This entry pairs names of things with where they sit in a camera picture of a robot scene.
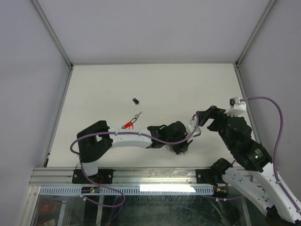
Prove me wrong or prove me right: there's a left aluminium frame post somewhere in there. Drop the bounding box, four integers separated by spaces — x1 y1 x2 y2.
30 0 74 69

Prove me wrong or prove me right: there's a grey slotted cable duct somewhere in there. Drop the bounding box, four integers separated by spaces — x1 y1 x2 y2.
40 185 214 196

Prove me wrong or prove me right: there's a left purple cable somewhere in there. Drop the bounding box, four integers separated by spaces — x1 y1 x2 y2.
71 114 200 208

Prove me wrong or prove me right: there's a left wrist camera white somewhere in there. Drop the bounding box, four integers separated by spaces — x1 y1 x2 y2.
186 118 202 137

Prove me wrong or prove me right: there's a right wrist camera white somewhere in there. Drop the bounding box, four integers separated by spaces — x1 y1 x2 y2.
225 97 246 117

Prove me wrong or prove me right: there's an aluminium frame post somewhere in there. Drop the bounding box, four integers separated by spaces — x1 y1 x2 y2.
30 0 74 69
235 0 277 68

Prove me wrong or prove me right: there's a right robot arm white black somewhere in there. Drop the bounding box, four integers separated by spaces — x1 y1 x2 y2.
196 103 301 226

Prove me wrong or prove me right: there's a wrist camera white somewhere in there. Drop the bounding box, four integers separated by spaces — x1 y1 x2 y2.
225 97 246 117
186 118 202 137

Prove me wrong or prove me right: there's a red solid key tag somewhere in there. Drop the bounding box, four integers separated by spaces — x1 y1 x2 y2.
121 121 134 129

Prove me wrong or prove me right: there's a large grey keyring yellow handle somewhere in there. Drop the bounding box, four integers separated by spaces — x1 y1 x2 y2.
165 145 189 155

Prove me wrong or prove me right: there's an aluminium mounting rail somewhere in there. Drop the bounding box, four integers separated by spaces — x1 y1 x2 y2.
30 166 238 185

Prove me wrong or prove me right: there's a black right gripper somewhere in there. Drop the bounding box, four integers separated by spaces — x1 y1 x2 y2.
196 105 238 151

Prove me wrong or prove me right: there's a right aluminium frame post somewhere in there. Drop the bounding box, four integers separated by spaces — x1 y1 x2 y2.
235 0 277 68

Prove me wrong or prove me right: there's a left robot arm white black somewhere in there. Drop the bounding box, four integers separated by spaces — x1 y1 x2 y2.
75 120 198 183

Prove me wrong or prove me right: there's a black key tag with key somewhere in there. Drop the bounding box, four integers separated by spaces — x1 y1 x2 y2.
130 98 140 106

